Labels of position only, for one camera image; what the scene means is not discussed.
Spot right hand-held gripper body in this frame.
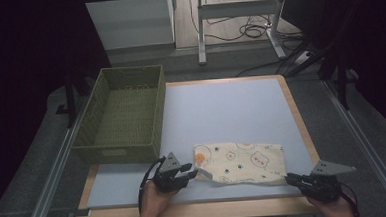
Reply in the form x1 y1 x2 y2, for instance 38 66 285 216
299 158 359 206

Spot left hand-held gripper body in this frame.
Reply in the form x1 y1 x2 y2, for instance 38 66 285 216
150 151 187 195

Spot cream patterned cloth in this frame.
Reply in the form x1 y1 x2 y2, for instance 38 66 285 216
192 139 288 190

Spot green woven basket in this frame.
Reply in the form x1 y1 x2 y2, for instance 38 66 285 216
66 64 171 168

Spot person's left hand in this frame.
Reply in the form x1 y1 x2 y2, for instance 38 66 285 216
132 178 180 217

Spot person's right hand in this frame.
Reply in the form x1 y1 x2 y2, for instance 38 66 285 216
307 191 359 217

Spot light grey table mat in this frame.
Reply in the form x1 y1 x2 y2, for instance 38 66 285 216
80 75 324 210

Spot black stand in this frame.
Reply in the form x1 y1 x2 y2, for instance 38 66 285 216
317 39 361 113
53 70 80 130

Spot white power strip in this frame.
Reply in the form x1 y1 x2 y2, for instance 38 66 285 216
292 49 312 66

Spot white cabinet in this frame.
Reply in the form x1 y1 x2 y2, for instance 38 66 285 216
85 0 178 52

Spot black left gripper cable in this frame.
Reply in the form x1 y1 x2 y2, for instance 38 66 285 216
136 156 169 215

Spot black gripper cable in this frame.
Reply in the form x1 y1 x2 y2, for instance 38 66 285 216
136 156 169 215
338 181 361 217

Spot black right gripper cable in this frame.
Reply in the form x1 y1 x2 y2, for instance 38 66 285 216
338 181 361 217

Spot metal floor rail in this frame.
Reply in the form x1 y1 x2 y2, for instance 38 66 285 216
14 96 95 217
321 75 386 217

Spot black floor cable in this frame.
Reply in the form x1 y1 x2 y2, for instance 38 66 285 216
234 57 294 78

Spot coiled black floor cables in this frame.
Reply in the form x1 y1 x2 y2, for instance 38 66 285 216
188 0 304 47

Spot white desk frame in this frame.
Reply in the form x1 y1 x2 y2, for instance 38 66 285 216
194 0 294 66

